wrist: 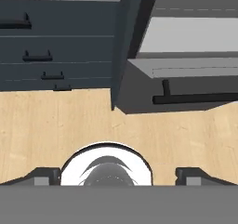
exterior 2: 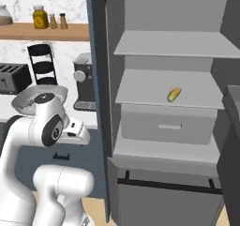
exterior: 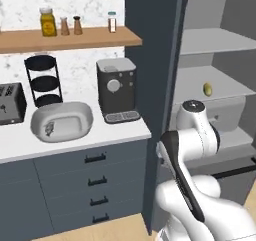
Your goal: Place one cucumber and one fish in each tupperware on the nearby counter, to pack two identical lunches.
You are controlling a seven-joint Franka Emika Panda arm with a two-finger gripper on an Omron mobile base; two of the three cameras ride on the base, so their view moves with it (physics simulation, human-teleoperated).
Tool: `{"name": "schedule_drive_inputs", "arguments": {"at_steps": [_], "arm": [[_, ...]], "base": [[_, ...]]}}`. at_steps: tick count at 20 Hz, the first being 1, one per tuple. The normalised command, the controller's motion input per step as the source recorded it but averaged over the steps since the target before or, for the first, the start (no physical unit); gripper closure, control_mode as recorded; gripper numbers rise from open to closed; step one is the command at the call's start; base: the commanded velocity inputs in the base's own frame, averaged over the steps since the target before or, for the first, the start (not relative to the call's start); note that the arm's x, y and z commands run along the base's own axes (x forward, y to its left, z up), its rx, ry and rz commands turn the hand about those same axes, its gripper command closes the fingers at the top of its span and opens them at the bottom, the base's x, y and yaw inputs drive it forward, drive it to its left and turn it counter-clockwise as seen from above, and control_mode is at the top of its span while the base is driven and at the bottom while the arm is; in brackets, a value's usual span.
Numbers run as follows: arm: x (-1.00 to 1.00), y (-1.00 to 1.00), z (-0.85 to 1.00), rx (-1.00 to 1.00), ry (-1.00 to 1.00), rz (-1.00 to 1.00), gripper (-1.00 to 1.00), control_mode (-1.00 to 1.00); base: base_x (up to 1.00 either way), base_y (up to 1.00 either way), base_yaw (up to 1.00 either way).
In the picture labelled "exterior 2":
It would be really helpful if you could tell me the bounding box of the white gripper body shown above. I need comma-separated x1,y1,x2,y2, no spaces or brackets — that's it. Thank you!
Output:
58,125,92,146

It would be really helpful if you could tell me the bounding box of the dark blue cabinet drawer front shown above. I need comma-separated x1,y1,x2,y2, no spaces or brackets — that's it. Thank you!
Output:
13,141,106,200

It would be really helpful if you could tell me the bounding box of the grey coffee machine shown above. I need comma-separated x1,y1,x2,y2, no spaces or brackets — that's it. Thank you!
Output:
72,52,98,113

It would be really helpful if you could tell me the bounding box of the grey fridge drawer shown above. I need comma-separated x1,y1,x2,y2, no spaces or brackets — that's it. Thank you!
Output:
119,103,218,145

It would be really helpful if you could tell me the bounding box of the dark grey fridge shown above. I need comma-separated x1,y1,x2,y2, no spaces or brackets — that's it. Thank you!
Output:
84,0,240,226

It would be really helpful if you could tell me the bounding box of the grey fridge shelf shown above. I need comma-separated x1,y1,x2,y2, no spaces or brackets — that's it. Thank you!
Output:
114,68,227,111
112,29,240,60

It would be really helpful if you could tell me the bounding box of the dark grey toaster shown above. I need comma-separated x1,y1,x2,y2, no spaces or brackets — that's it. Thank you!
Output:
0,62,33,96

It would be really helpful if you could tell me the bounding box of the yellow bread roll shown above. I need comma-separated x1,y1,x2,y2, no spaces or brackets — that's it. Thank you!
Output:
166,87,183,103

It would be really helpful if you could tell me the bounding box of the grey freezer drawer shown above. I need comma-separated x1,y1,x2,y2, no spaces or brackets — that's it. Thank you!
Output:
106,156,226,226

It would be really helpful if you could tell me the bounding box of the pepper shaker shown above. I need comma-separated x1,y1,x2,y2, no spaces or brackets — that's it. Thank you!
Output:
58,12,69,30

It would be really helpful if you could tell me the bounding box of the salt shaker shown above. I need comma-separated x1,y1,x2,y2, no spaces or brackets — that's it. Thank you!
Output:
49,13,59,30

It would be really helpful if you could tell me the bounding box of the yellow jar with white lid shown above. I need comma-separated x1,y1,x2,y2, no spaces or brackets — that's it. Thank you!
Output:
32,5,51,30

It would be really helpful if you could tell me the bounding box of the dark grey fridge door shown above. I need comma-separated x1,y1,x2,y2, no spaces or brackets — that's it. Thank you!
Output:
217,84,240,226

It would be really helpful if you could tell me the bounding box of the black cabinet drawer handle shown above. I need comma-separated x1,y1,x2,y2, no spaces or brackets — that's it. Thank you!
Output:
52,152,71,161

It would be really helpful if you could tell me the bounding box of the black wire stand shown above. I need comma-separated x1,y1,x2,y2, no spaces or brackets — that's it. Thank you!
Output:
26,43,59,87

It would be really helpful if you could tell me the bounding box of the grey fridge drawer handle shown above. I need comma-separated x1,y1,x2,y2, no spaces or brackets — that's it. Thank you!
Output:
157,123,183,131

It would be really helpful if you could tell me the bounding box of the black freezer drawer handle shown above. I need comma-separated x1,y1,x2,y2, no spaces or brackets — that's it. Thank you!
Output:
116,170,225,195

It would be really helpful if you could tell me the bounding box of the wooden wall shelf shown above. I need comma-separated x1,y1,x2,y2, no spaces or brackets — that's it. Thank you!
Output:
0,22,91,43

